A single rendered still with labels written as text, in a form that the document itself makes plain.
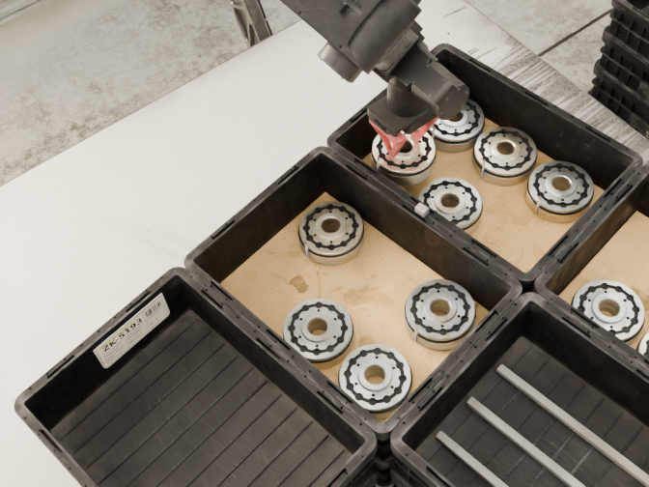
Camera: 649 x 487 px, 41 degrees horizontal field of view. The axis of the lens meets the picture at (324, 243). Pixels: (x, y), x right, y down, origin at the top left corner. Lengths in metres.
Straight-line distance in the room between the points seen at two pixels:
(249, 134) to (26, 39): 1.58
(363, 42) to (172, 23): 2.29
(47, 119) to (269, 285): 1.64
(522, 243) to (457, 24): 0.66
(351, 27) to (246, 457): 0.66
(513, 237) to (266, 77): 0.67
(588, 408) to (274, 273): 0.50
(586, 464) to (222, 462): 0.49
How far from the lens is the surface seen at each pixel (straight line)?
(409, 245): 1.35
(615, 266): 1.39
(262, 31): 2.04
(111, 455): 1.27
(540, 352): 1.30
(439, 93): 1.18
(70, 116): 2.85
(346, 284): 1.33
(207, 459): 1.24
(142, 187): 1.67
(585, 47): 2.91
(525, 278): 1.23
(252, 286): 1.35
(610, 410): 1.28
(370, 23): 0.79
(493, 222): 1.40
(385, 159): 1.37
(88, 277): 1.58
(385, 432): 1.12
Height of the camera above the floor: 1.97
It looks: 56 degrees down
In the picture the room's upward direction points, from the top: 7 degrees counter-clockwise
